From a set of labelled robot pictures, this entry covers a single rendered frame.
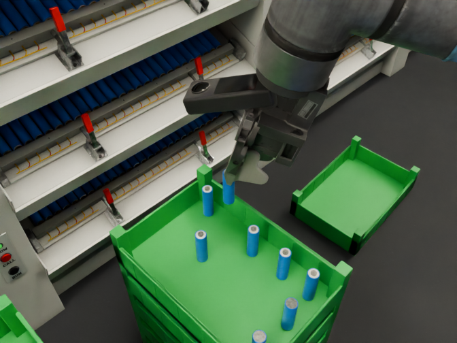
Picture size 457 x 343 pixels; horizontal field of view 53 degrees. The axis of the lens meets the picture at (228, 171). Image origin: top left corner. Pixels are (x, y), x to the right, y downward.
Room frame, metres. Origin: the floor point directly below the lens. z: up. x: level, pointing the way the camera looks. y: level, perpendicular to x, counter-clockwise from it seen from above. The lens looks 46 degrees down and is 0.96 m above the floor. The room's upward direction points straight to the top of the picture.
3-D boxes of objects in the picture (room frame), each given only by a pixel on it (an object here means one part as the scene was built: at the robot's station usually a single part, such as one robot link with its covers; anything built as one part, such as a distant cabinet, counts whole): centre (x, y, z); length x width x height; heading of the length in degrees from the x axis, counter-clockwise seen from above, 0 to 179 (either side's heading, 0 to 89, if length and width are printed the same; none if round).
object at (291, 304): (0.30, -0.08, 0.36); 0.02 x 0.02 x 0.06
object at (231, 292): (0.38, 0.00, 0.36); 0.30 x 0.20 x 0.08; 46
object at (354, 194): (0.81, -0.34, 0.04); 0.30 x 0.20 x 0.08; 137
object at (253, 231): (0.43, -0.04, 0.36); 0.02 x 0.02 x 0.06
